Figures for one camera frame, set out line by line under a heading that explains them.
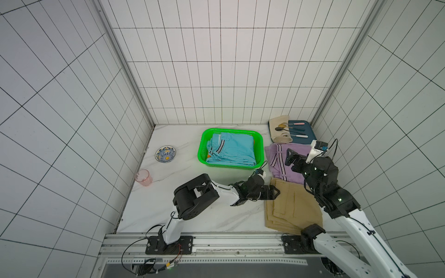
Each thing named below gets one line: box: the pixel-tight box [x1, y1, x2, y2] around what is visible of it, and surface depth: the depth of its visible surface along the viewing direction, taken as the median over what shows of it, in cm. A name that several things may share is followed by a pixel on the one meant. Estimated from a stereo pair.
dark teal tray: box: [288, 119, 317, 145], surface depth 119 cm
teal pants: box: [206, 132, 257, 166], surface depth 101 cm
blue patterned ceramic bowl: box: [154, 144, 177, 164], surface depth 103 cm
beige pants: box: [264, 177, 323, 236], surface depth 81 cm
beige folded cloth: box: [268, 115, 294, 144], surface depth 119 cm
